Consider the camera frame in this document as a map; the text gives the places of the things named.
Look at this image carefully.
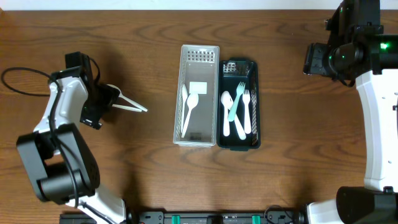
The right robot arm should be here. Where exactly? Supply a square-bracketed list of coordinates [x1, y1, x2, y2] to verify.
[303, 34, 397, 223]

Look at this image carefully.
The white spoon top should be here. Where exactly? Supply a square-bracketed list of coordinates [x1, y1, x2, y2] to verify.
[108, 84, 147, 112]

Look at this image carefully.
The white short plastic spoon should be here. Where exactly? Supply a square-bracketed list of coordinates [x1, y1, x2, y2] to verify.
[221, 91, 230, 137]

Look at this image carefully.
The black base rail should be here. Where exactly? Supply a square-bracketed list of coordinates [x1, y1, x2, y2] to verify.
[58, 205, 308, 224]

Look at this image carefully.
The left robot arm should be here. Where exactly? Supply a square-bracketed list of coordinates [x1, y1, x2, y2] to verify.
[17, 67, 127, 223]

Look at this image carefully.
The mint green plastic fork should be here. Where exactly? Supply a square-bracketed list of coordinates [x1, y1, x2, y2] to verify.
[228, 82, 246, 122]

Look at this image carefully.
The white spoon bottom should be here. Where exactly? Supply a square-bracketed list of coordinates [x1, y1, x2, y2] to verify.
[180, 84, 188, 132]

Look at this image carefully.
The dark green plastic basket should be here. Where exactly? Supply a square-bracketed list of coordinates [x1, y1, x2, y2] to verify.
[217, 58, 261, 151]

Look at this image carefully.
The white plastic fork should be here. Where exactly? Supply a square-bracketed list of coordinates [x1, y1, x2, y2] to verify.
[228, 96, 246, 140]

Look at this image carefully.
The clear plastic basket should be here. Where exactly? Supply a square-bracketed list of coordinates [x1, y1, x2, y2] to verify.
[173, 44, 220, 147]

